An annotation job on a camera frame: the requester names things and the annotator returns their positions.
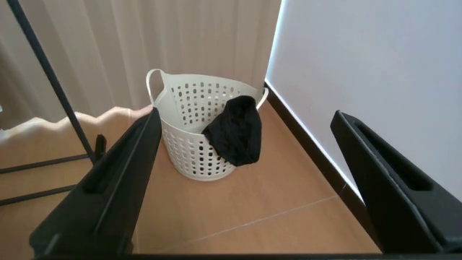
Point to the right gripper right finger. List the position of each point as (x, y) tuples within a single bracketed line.
[(397, 216)]

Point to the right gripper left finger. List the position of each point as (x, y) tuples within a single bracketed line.
[(90, 216)]

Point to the black garment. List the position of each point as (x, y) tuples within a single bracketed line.
[(238, 133)]

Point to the white laundry basket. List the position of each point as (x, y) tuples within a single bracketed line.
[(191, 159)]

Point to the black clothes rack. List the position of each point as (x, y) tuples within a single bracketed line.
[(54, 79)]

